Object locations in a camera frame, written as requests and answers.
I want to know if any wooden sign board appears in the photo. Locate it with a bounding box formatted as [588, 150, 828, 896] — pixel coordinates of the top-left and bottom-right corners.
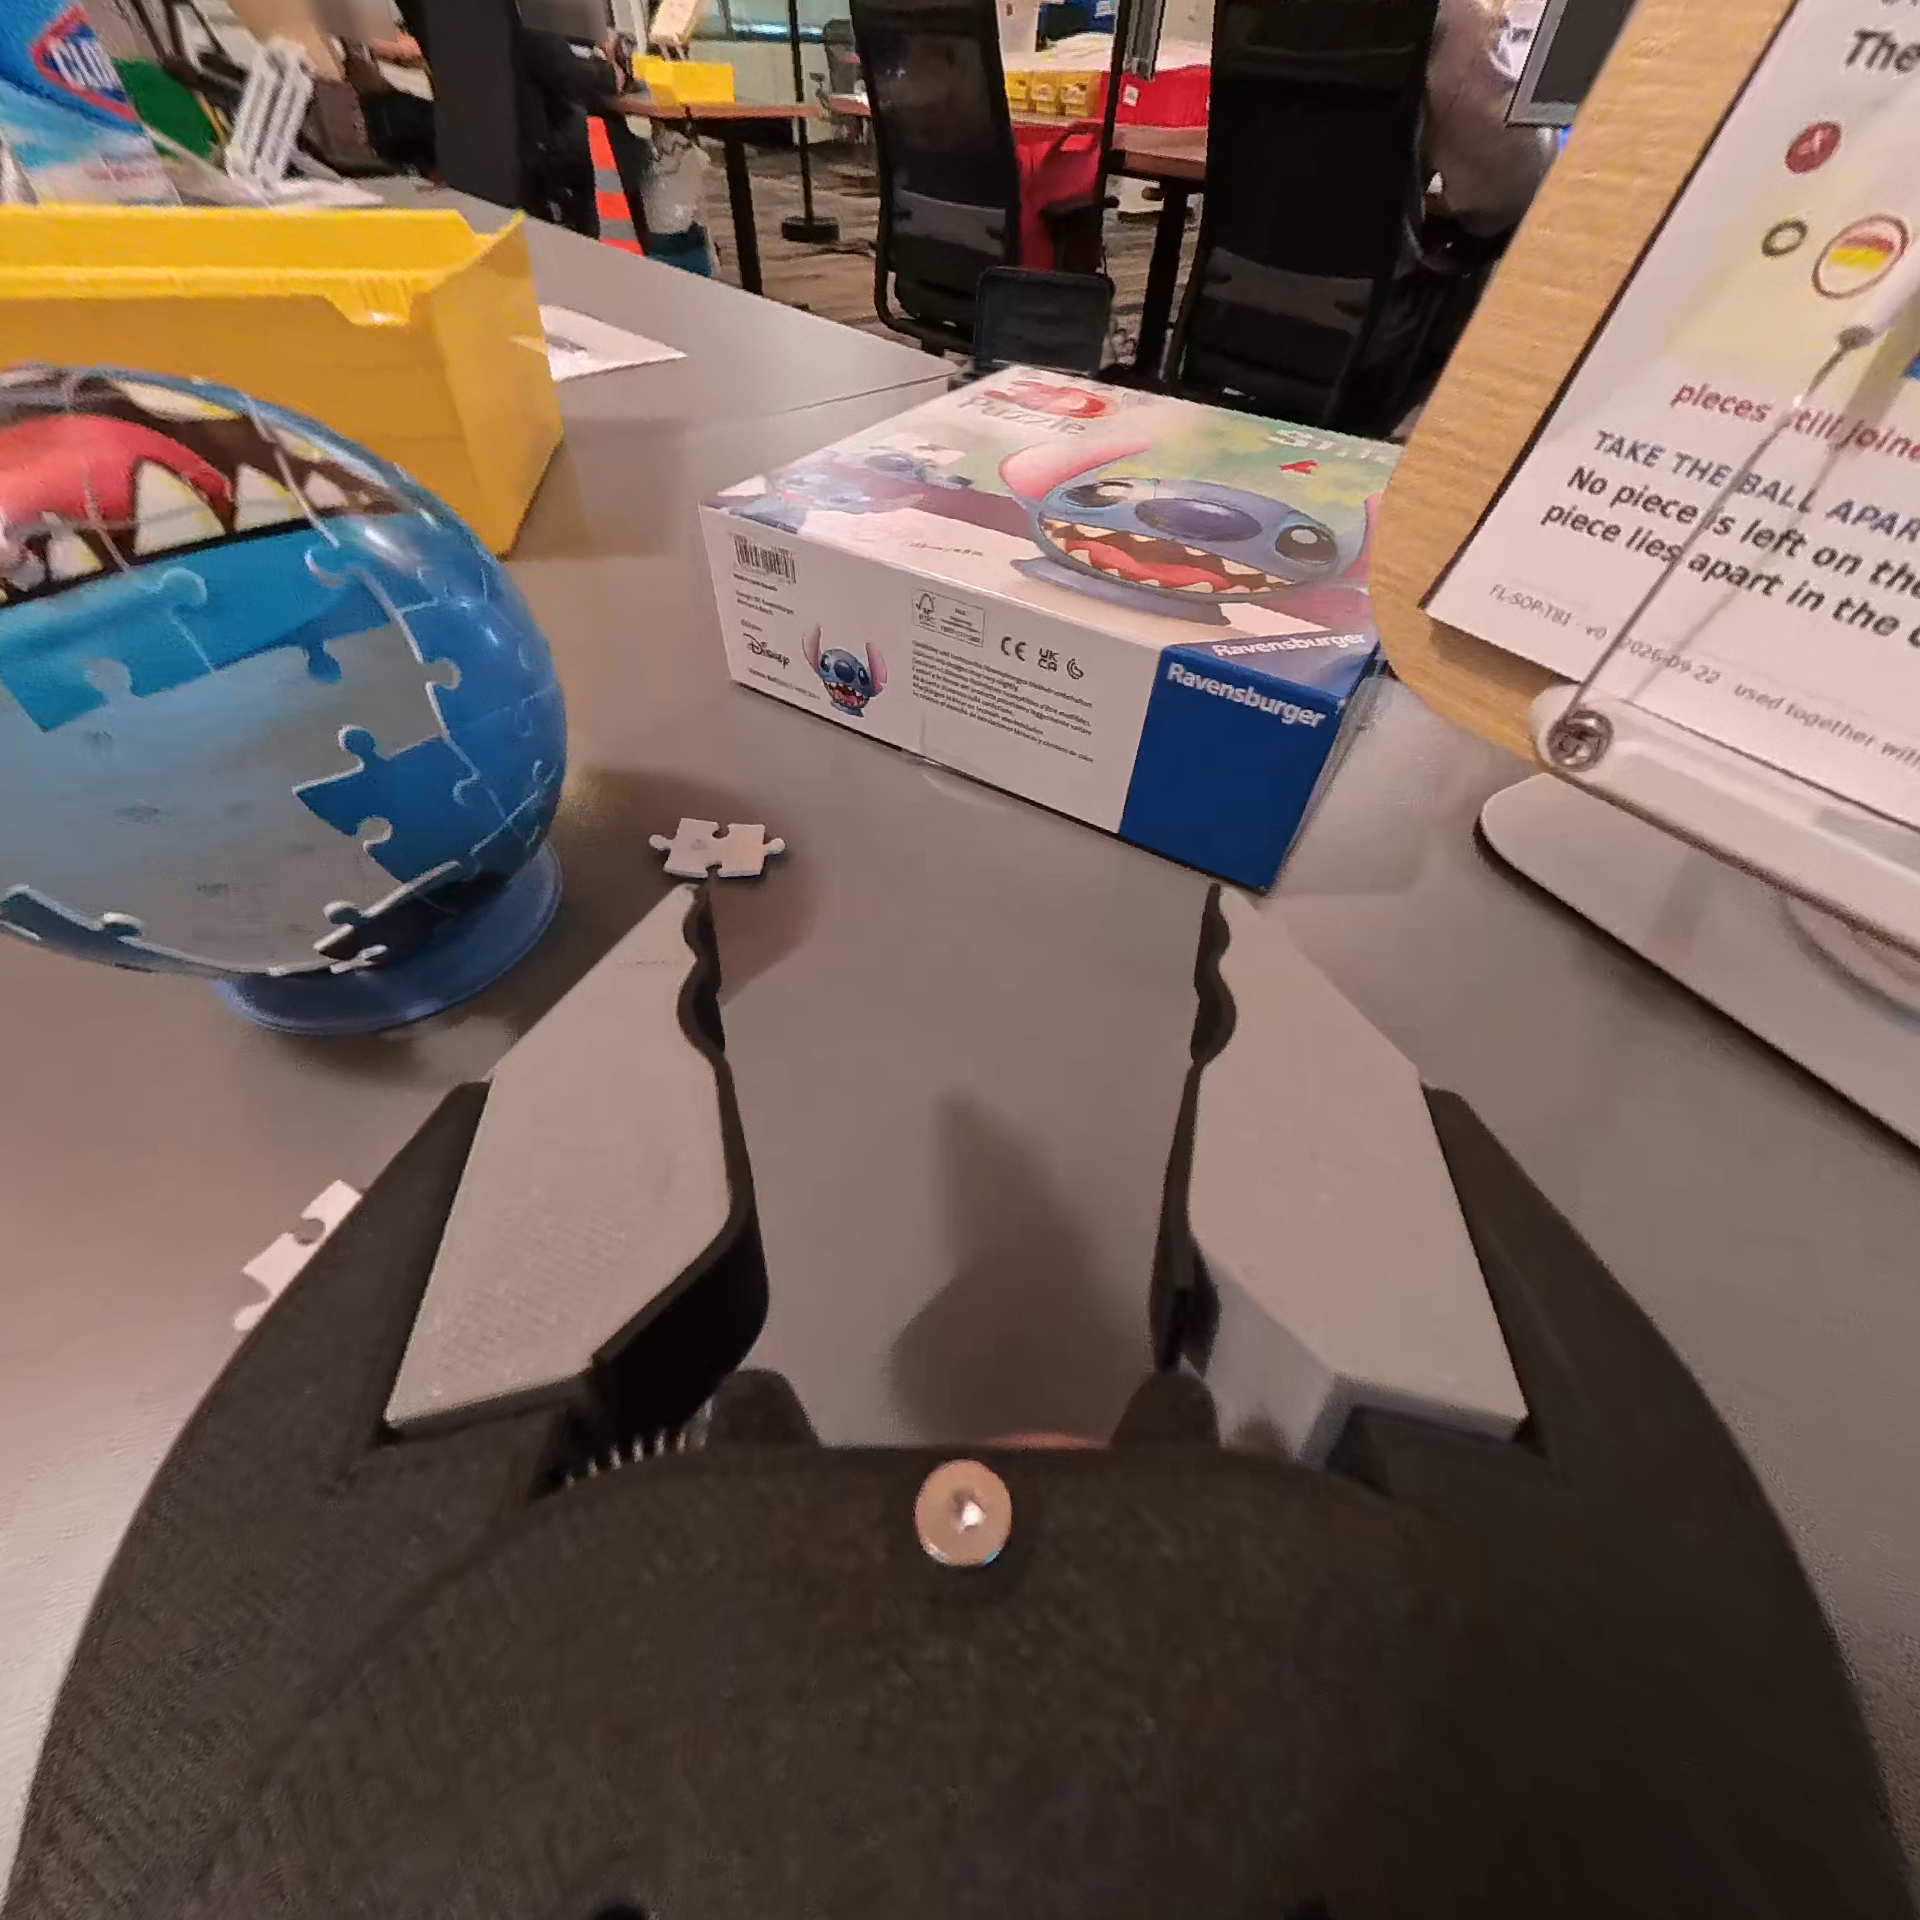
[1366, 0, 1801, 759]

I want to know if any blue puzzle ball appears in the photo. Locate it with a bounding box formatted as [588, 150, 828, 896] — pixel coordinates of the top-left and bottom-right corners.
[0, 364, 568, 977]

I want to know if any white puzzle piece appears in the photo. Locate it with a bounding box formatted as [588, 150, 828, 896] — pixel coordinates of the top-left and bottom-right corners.
[234, 1176, 364, 1337]
[646, 817, 786, 883]

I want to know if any red bag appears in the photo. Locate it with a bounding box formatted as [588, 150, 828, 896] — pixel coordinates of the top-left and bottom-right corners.
[1012, 124, 1117, 273]

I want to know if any blue wipes canister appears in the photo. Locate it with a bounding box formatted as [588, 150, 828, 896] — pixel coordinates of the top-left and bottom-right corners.
[0, 0, 181, 204]

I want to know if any yellow plastic bin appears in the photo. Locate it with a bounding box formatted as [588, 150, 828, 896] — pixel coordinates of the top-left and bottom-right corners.
[0, 204, 564, 557]

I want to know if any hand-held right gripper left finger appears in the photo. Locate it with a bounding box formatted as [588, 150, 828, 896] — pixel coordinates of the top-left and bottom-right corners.
[384, 883, 768, 1432]

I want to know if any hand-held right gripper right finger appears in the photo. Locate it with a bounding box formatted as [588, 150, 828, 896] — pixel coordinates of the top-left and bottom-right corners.
[1148, 883, 1531, 1470]

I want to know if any wooden background table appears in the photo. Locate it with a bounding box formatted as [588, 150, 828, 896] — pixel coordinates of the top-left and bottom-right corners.
[616, 95, 825, 291]

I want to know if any white paper sheet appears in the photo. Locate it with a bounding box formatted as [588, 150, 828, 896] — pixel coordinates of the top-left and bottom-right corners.
[537, 303, 688, 380]

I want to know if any printed instruction sheet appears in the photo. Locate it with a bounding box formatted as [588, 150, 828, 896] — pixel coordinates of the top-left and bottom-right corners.
[1420, 0, 1920, 831]

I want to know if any dark computer monitor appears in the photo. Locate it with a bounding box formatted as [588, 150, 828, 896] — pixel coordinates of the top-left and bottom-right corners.
[1503, 0, 1635, 131]

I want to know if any black office chair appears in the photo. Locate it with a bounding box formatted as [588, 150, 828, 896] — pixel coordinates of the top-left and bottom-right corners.
[847, 0, 1117, 374]
[1160, 0, 1440, 431]

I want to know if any white plastic rack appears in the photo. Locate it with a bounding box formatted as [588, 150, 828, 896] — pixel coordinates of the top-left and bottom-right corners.
[223, 35, 314, 190]

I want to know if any printed cardboard puzzle box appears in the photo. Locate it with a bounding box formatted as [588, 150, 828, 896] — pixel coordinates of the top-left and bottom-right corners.
[700, 364, 1402, 893]

